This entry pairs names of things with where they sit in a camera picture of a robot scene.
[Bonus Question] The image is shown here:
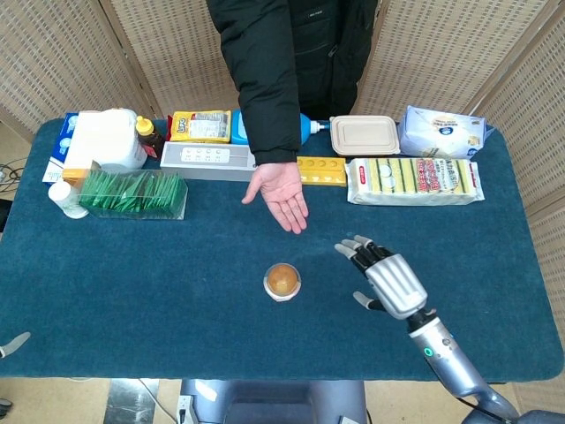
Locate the person's black jacket torso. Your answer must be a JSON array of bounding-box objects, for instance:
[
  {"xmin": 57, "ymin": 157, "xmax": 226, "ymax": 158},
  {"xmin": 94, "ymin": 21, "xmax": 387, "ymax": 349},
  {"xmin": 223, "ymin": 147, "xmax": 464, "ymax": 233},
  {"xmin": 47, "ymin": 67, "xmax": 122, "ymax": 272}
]
[{"xmin": 289, "ymin": 0, "xmax": 380, "ymax": 121}]

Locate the blue and white carton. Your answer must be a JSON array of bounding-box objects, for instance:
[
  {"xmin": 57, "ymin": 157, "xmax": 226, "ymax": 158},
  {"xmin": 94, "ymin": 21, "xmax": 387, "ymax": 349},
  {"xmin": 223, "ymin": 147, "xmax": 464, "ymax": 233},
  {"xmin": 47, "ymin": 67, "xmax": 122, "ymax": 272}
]
[{"xmin": 41, "ymin": 112, "xmax": 80, "ymax": 185}]

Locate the black jacket sleeve forearm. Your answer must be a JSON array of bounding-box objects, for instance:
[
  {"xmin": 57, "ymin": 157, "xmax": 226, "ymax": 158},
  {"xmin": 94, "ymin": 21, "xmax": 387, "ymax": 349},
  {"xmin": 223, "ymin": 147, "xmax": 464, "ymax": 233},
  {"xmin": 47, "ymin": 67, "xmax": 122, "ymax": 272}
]
[{"xmin": 206, "ymin": 0, "xmax": 304, "ymax": 167}]

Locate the yellow snack bag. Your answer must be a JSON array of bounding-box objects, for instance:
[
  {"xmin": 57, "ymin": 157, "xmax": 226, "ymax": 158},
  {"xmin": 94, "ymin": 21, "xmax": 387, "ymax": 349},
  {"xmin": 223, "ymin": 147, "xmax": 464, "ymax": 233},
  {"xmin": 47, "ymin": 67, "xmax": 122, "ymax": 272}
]
[{"xmin": 169, "ymin": 110, "xmax": 232, "ymax": 144}]

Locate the person's bare hand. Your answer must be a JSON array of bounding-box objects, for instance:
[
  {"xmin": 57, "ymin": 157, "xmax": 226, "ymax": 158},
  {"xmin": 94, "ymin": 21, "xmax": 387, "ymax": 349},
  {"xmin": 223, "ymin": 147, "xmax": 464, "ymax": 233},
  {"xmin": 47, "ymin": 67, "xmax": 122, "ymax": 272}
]
[{"xmin": 241, "ymin": 162, "xmax": 310, "ymax": 235}]

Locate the brown bottle with yellow cap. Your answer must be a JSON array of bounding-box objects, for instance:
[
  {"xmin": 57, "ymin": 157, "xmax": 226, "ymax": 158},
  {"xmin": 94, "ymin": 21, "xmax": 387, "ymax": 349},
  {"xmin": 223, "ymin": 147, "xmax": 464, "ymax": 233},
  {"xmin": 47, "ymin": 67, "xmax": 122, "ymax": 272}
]
[{"xmin": 135, "ymin": 115, "xmax": 167, "ymax": 159}]

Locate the clear box of green packets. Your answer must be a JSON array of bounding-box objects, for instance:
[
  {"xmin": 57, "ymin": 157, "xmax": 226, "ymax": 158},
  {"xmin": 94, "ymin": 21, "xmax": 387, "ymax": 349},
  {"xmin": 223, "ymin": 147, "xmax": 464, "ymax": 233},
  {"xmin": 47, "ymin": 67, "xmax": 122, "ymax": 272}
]
[{"xmin": 78, "ymin": 161, "xmax": 189, "ymax": 221}]

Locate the orange jelly cup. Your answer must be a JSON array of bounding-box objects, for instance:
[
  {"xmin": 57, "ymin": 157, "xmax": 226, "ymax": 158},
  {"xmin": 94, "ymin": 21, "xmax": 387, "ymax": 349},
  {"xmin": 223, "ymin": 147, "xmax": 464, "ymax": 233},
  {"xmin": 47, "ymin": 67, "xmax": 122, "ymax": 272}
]
[{"xmin": 263, "ymin": 262, "xmax": 304, "ymax": 303}]

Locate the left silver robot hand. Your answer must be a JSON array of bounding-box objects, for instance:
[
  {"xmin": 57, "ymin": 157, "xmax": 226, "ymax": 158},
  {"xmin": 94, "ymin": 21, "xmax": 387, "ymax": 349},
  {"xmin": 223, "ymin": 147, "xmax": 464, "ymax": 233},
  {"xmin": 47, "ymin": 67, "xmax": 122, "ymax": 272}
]
[{"xmin": 0, "ymin": 331, "xmax": 32, "ymax": 359}]

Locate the grey floor cable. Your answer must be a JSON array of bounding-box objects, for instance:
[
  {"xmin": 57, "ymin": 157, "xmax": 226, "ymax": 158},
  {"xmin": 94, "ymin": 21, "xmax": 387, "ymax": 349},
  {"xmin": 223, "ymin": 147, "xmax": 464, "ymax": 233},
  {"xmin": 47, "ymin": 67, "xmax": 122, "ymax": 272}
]
[{"xmin": 138, "ymin": 378, "xmax": 178, "ymax": 424}]

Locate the tangle of floor cables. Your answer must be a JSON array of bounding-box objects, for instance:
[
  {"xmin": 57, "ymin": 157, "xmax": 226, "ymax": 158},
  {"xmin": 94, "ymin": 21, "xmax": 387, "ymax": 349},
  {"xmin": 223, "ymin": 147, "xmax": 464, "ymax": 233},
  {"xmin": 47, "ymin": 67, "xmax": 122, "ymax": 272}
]
[{"xmin": 0, "ymin": 158, "xmax": 26, "ymax": 193}]

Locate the grey power strip box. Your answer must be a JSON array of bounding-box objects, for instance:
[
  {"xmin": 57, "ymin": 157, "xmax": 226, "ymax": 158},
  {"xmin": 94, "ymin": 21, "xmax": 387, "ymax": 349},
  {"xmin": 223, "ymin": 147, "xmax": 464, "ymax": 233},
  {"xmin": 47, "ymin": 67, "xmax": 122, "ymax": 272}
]
[{"xmin": 159, "ymin": 140, "xmax": 259, "ymax": 183}]

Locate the pack of yellow green sponges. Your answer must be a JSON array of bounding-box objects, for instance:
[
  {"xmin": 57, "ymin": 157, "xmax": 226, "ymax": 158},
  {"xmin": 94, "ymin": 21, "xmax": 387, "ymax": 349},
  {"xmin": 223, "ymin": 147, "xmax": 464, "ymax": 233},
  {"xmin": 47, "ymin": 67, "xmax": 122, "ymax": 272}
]
[{"xmin": 346, "ymin": 157, "xmax": 486, "ymax": 208}]

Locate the large white jug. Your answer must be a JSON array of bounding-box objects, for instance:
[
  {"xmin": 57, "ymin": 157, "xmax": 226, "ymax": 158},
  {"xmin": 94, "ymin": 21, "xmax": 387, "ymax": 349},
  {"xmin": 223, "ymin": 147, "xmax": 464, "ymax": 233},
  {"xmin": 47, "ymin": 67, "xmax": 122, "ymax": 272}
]
[{"xmin": 64, "ymin": 108, "xmax": 149, "ymax": 171}]

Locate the orange box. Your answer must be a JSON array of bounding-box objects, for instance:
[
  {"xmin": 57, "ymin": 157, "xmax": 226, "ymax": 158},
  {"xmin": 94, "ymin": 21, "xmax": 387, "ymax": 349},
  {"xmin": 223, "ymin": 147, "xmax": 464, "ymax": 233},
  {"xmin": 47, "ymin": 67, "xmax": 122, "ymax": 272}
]
[{"xmin": 61, "ymin": 167, "xmax": 96, "ymax": 187}]

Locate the blue bottle with white nozzle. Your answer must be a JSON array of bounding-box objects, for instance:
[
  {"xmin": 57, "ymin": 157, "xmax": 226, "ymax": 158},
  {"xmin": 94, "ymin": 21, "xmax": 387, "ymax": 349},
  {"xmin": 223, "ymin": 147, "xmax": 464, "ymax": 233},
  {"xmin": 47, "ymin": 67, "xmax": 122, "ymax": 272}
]
[{"xmin": 299, "ymin": 112, "xmax": 331, "ymax": 146}]

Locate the yellow box with round pictures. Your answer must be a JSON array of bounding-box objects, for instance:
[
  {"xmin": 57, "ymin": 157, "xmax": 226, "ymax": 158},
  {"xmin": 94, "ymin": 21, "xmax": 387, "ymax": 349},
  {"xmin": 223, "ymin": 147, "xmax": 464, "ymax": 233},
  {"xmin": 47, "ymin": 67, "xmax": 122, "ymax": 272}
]
[{"xmin": 296, "ymin": 155, "xmax": 348, "ymax": 187}]

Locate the wicker folding screen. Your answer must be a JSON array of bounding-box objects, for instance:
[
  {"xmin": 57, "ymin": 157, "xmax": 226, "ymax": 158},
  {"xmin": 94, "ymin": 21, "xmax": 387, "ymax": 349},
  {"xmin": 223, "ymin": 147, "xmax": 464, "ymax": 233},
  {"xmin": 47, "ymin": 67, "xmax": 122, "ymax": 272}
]
[{"xmin": 0, "ymin": 0, "xmax": 565, "ymax": 424}]

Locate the small white bottle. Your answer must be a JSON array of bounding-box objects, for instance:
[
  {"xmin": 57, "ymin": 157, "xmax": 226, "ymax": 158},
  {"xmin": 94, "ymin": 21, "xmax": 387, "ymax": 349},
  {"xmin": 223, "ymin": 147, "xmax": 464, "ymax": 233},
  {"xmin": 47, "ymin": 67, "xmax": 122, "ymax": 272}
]
[{"xmin": 47, "ymin": 180, "xmax": 89, "ymax": 220}]

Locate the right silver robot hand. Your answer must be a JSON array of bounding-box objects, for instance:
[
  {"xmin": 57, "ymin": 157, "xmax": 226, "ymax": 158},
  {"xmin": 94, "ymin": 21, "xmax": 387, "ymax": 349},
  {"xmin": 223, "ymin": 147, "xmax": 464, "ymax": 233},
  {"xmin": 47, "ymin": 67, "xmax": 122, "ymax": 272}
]
[{"xmin": 334, "ymin": 235, "xmax": 428, "ymax": 320}]

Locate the white blue tissue pack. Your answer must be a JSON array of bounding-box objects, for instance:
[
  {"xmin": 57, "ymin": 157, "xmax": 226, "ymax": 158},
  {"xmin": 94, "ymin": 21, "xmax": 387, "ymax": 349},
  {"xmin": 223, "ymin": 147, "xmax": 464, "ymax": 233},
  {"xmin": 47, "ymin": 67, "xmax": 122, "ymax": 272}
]
[{"xmin": 396, "ymin": 104, "xmax": 495, "ymax": 160}]

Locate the beige lidded lunch box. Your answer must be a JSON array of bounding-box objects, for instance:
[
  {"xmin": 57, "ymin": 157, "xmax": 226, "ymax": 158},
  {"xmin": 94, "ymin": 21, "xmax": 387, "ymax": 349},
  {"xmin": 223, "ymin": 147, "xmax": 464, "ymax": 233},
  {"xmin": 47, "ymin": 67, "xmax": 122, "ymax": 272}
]
[{"xmin": 328, "ymin": 115, "xmax": 402, "ymax": 157}]

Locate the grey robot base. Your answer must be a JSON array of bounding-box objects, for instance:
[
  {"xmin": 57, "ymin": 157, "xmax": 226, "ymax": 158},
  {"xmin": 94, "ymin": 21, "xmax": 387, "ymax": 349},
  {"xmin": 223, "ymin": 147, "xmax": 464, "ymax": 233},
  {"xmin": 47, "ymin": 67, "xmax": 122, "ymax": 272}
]
[{"xmin": 178, "ymin": 378, "xmax": 368, "ymax": 424}]

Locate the black cable on robot arm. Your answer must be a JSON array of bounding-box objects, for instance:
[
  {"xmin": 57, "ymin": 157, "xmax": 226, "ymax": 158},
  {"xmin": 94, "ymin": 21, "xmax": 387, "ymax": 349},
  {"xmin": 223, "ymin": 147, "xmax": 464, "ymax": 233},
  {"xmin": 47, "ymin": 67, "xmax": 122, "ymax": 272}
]
[{"xmin": 456, "ymin": 396, "xmax": 493, "ymax": 419}]

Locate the dark blue table cloth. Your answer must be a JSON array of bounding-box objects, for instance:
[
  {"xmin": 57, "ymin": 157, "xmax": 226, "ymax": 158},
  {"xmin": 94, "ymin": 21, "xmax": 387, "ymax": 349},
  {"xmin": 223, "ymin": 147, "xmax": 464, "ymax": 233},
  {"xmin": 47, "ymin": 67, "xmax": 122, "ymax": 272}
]
[{"xmin": 0, "ymin": 117, "xmax": 564, "ymax": 382}]

